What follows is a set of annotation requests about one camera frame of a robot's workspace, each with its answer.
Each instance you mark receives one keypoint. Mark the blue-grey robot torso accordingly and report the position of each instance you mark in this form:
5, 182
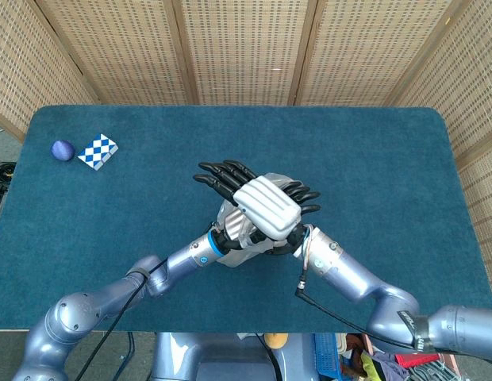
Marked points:
214, 357

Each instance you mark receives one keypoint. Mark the teal table cloth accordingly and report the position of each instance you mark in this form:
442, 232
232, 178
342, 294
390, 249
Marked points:
369, 158

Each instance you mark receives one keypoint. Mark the woven wooden folding screen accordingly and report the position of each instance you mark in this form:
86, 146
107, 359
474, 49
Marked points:
246, 47

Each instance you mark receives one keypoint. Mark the clear plastic bag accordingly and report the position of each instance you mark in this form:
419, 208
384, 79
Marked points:
238, 258

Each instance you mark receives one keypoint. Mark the red book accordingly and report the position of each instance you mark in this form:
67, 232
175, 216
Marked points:
412, 359

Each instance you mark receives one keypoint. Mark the blue plastic basket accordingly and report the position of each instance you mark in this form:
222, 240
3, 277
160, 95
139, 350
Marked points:
325, 353

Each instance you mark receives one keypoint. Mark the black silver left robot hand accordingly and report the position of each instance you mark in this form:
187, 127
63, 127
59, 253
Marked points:
307, 195

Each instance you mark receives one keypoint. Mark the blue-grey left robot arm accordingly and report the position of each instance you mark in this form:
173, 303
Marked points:
178, 258

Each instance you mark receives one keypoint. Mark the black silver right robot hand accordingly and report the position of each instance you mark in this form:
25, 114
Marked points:
266, 206

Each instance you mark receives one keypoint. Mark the purple and yellow cloth pile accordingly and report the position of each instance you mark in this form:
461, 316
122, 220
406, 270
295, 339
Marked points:
385, 367

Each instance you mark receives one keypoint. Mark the dark blue ball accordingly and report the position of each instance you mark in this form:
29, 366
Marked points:
63, 150

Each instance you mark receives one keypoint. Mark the blue white checkered puzzle block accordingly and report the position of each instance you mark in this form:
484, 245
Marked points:
98, 152

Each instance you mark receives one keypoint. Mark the yellow orange round object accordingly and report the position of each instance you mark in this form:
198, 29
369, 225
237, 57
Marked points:
275, 340

